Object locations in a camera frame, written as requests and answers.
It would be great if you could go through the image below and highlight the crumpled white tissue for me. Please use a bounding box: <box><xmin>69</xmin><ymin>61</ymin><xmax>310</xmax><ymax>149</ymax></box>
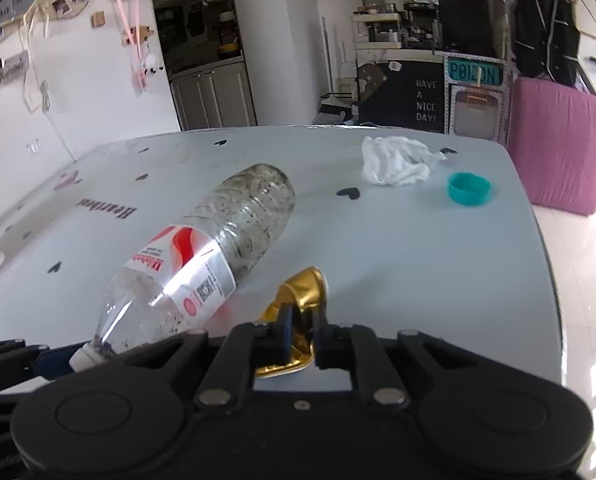
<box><xmin>360</xmin><ymin>135</ymin><xmax>449</xmax><ymax>187</ymax></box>

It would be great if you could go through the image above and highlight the black chalkboard counter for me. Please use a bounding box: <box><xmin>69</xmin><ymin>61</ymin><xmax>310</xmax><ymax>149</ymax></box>
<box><xmin>354</xmin><ymin>50</ymin><xmax>447</xmax><ymax>134</ymax></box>

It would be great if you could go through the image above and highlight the white hanging rope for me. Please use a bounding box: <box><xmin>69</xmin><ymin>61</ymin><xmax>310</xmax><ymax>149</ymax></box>
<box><xmin>20</xmin><ymin>7</ymin><xmax>52</xmax><ymax>113</ymax></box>

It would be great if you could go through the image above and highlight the teal white decorated box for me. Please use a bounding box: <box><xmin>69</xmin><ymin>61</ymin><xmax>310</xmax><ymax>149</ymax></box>
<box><xmin>443</xmin><ymin>52</ymin><xmax>510</xmax><ymax>143</ymax></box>

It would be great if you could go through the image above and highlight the shelf with kitchen appliances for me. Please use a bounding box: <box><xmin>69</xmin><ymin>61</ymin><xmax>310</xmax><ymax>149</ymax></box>
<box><xmin>352</xmin><ymin>0</ymin><xmax>445</xmax><ymax>52</ymax></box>

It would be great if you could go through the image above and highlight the pink hanging wall decoration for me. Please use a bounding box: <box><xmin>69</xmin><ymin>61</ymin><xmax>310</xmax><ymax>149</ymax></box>
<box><xmin>112</xmin><ymin>0</ymin><xmax>165</xmax><ymax>97</ymax></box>

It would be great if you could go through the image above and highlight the clear plastic bottle red label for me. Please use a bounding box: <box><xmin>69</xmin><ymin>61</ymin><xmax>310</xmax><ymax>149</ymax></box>
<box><xmin>70</xmin><ymin>162</ymin><xmax>297</xmax><ymax>373</ymax></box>

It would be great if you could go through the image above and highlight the teal bottle cap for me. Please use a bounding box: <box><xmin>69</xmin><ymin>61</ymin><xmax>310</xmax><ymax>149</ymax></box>
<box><xmin>448</xmin><ymin>172</ymin><xmax>493</xmax><ymax>207</ymax></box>

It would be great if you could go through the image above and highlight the gold foil wrapper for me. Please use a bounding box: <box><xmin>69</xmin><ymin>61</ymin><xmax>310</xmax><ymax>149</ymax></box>
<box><xmin>255</xmin><ymin>266</ymin><xmax>329</xmax><ymax>378</ymax></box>

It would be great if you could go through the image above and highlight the pink mattress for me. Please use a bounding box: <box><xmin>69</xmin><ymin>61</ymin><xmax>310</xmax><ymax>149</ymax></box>
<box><xmin>507</xmin><ymin>77</ymin><xmax>596</xmax><ymax>217</ymax></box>

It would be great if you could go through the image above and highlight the white floor cabinet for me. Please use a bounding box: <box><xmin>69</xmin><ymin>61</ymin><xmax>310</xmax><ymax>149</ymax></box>
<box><xmin>169</xmin><ymin>64</ymin><xmax>257</xmax><ymax>132</ymax></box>

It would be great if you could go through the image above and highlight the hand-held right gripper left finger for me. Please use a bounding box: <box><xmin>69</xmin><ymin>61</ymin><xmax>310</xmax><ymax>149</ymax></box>
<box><xmin>102</xmin><ymin>305</ymin><xmax>295</xmax><ymax>411</ymax></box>

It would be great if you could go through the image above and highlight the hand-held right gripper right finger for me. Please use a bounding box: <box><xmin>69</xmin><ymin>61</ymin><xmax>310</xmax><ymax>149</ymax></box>
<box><xmin>311</xmin><ymin>305</ymin><xmax>509</xmax><ymax>408</ymax></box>

